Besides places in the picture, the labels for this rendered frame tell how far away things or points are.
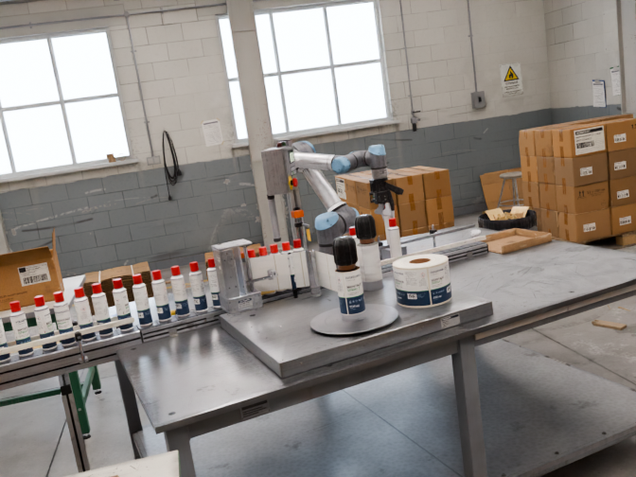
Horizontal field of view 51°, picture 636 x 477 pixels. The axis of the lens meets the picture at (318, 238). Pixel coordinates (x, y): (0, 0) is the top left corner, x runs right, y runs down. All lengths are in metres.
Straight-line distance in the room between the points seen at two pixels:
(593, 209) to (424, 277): 4.18
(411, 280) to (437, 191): 4.09
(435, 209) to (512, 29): 3.58
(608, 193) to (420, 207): 1.65
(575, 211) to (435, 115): 3.07
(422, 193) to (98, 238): 3.92
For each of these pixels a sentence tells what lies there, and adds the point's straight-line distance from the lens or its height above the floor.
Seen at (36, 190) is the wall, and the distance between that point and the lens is 8.32.
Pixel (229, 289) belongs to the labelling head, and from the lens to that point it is 2.62.
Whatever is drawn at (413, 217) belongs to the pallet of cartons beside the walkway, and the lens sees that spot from 6.37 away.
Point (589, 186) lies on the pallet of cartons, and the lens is 6.38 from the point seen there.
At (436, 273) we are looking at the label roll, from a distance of 2.39.
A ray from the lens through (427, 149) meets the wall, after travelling 8.80.
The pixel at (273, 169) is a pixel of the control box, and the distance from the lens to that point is 2.81.
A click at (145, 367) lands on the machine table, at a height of 0.83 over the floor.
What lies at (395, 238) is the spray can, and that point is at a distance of 3.04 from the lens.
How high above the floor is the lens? 1.61
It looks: 11 degrees down
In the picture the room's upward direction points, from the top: 8 degrees counter-clockwise
